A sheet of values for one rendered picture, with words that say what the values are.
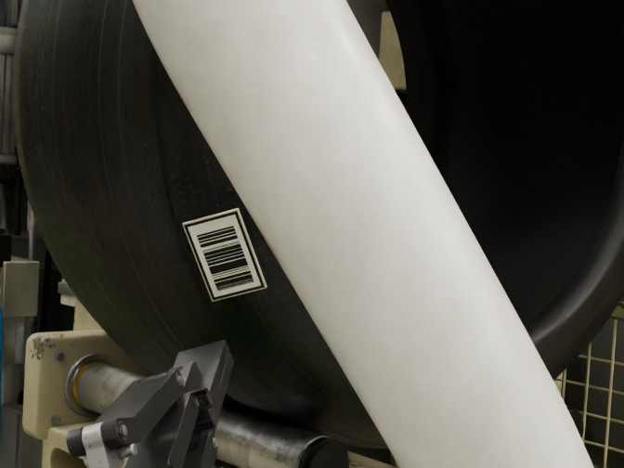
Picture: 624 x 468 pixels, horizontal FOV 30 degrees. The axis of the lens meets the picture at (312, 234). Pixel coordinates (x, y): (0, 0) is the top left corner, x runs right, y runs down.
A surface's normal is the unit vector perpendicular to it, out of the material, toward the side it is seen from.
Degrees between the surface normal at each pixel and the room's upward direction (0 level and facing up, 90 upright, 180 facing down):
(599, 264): 50
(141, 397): 22
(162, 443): 30
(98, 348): 90
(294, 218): 107
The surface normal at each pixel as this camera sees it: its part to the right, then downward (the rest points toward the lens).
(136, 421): 0.94, -0.27
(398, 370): -0.43, 0.21
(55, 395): 0.64, 0.08
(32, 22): -0.76, -0.13
